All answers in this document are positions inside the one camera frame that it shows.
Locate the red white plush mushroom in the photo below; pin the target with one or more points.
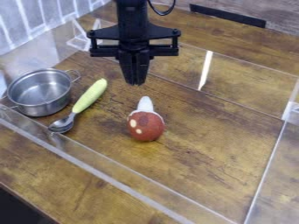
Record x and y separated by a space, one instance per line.
145 123

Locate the clear acrylic front barrier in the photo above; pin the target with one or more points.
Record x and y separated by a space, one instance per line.
157 195

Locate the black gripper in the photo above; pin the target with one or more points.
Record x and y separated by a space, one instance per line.
134 36

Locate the silver metal pot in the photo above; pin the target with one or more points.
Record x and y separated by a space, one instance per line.
41 92

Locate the black strip on table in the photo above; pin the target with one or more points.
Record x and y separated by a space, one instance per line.
246 20

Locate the clear acrylic triangle stand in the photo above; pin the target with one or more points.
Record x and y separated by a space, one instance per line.
79 40

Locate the spoon with green handle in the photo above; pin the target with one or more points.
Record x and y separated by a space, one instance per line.
91 95

